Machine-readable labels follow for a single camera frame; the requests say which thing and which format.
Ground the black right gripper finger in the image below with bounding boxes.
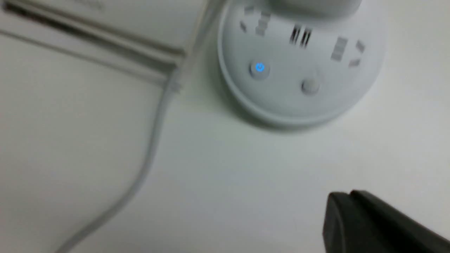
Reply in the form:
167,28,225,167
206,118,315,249
323,189,450,253

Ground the white self-driving textbook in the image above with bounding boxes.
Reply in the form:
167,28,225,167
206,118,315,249
5,0,212,61

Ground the middle book in stack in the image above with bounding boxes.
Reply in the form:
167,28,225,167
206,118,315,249
4,1,186,69

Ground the white lamp power cable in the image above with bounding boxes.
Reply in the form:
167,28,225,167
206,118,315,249
53,0,232,253

